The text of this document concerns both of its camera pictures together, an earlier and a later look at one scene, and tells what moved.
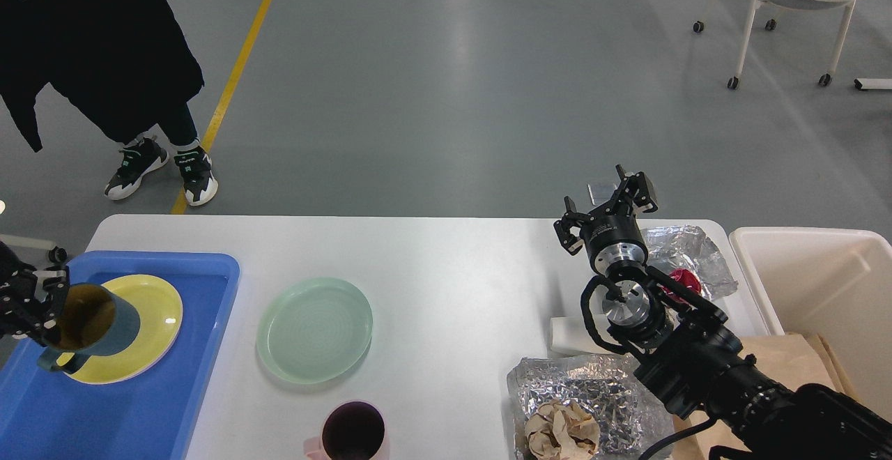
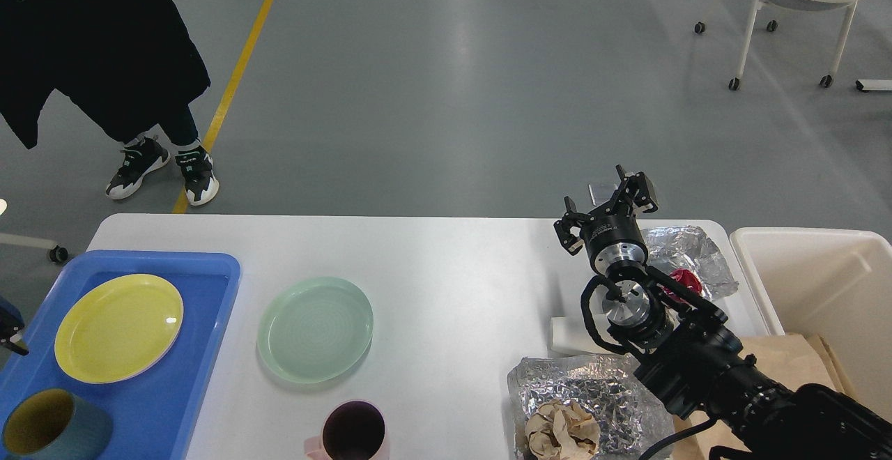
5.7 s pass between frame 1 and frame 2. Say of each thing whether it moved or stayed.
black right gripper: stayed
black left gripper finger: moved
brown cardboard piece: stayed
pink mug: stayed
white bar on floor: stayed
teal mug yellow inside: moved
